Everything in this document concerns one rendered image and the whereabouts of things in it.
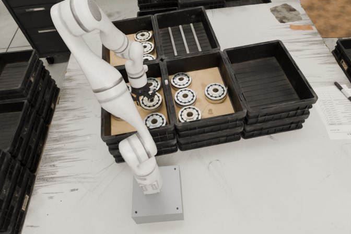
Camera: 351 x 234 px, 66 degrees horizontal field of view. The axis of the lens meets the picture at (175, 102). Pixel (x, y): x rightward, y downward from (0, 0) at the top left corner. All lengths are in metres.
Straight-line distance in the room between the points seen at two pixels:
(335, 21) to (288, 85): 2.07
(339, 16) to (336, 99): 1.98
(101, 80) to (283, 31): 1.40
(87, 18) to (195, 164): 0.80
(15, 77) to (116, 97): 1.62
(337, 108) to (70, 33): 1.26
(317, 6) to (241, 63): 2.21
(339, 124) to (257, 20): 0.89
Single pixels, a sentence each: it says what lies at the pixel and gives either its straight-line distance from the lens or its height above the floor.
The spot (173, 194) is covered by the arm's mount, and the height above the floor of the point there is 0.80.
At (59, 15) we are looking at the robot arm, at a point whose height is 1.47.
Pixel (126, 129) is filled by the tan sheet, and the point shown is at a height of 0.83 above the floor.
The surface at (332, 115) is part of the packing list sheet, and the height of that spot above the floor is 0.70.
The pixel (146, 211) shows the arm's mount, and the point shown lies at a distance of 1.09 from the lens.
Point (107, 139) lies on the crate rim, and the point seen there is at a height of 0.93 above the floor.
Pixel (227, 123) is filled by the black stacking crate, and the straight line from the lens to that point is 1.15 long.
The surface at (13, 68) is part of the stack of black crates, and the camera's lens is 2.41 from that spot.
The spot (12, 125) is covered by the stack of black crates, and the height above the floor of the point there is 0.38.
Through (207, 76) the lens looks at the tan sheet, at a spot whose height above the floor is 0.83.
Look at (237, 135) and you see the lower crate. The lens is 1.27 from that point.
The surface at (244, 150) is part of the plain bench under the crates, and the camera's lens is 1.29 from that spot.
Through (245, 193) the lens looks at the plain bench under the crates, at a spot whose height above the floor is 0.70.
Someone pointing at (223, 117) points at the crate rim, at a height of 0.93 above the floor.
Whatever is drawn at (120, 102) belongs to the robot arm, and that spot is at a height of 1.26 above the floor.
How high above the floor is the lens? 1.83
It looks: 51 degrees down
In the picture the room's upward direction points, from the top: 8 degrees counter-clockwise
